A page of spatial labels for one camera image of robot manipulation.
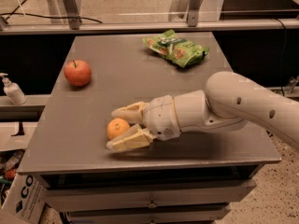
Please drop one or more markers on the green rice chip bag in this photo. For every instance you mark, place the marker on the green rice chip bag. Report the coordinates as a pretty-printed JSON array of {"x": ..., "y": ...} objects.
[{"x": 177, "y": 50}]

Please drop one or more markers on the white pump bottle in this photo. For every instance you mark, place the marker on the white pump bottle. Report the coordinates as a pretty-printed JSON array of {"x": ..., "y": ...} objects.
[{"x": 13, "y": 90}]

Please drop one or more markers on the grey drawer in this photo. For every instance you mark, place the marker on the grey drawer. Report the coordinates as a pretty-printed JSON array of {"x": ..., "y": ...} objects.
[
  {"x": 72, "y": 200},
  {"x": 158, "y": 215}
]

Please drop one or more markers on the horizontal metal rail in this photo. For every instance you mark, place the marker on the horizontal metal rail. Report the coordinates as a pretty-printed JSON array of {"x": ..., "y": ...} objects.
[{"x": 150, "y": 27}]

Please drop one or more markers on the orange fruit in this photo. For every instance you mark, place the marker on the orange fruit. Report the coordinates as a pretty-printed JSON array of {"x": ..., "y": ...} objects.
[{"x": 117, "y": 127}]

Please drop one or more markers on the lower grey drawer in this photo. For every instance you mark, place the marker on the lower grey drawer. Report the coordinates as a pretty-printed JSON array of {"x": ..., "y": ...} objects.
[{"x": 158, "y": 215}]

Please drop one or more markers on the red apple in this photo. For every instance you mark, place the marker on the red apple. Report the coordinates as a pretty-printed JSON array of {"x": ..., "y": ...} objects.
[{"x": 78, "y": 73}]

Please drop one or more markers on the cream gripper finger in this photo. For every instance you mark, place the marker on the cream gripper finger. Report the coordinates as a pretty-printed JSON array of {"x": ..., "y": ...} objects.
[
  {"x": 133, "y": 113},
  {"x": 135, "y": 137}
]

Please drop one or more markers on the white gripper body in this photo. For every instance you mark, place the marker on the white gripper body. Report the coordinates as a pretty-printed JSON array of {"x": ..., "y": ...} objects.
[{"x": 161, "y": 117}]

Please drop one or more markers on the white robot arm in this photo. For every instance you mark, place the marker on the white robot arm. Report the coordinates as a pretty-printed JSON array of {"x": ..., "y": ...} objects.
[{"x": 227, "y": 103}]

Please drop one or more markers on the metal bracket post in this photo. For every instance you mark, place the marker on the metal bracket post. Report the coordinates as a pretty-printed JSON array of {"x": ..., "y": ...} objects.
[
  {"x": 72, "y": 9},
  {"x": 193, "y": 12}
]

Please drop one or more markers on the right metal bracket post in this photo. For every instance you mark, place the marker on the right metal bracket post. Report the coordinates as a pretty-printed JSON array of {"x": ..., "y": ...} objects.
[{"x": 193, "y": 12}]

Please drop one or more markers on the upper grey drawer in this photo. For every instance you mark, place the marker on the upper grey drawer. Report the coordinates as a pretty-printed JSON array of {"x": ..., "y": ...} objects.
[{"x": 72, "y": 200}]

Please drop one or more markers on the white cardboard box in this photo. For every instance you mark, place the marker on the white cardboard box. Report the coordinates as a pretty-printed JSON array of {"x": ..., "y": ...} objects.
[{"x": 24, "y": 204}]

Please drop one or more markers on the grey drawer cabinet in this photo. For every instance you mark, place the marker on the grey drawer cabinet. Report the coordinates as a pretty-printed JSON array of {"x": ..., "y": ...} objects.
[{"x": 69, "y": 147}]

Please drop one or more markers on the left metal bracket post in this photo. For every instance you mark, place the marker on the left metal bracket post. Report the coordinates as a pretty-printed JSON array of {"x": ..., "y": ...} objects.
[{"x": 72, "y": 9}]

